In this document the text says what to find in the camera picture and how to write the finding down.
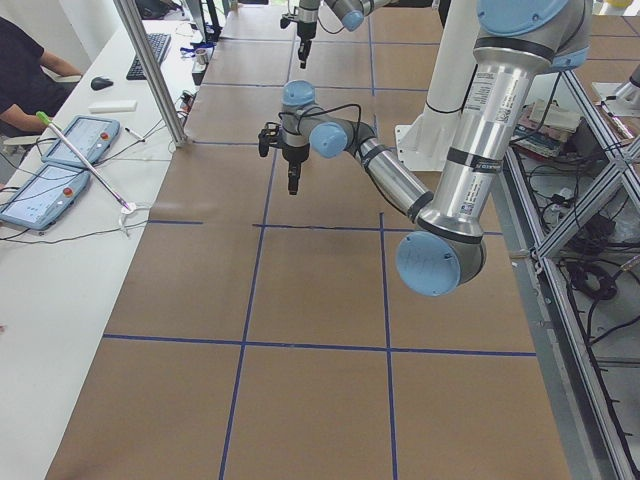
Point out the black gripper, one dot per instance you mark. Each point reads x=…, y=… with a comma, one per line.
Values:
x=304, y=29
x=295, y=154

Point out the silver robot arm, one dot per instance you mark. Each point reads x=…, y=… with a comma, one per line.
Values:
x=350, y=13
x=489, y=55

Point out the silver metal cup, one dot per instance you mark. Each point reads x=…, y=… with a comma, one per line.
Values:
x=201, y=56

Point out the black marker pen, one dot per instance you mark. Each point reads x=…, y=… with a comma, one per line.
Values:
x=136, y=136

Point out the brown paper table mat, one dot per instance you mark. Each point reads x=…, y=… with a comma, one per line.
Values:
x=263, y=335

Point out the white rectangular block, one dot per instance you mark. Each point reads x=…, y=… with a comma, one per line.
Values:
x=113, y=106

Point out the upper blue teach pendant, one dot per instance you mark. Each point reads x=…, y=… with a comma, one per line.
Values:
x=91, y=135

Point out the blue teach pendant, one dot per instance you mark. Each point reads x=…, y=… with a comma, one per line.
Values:
x=45, y=196
x=91, y=135

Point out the black computer mouse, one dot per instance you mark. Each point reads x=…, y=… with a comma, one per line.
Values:
x=100, y=83

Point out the lower blue teach pendant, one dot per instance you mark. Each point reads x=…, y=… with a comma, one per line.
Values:
x=45, y=196

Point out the seated person black shirt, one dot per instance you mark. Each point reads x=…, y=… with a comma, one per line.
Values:
x=26, y=87

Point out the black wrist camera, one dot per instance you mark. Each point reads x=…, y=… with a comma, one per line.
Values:
x=289, y=18
x=269, y=137

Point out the aluminium frame post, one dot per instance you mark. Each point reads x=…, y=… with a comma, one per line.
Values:
x=132, y=22

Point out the white pedestal column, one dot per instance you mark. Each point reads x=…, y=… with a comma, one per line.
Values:
x=423, y=145

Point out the aluminium frame rail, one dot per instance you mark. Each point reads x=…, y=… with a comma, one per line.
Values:
x=575, y=218

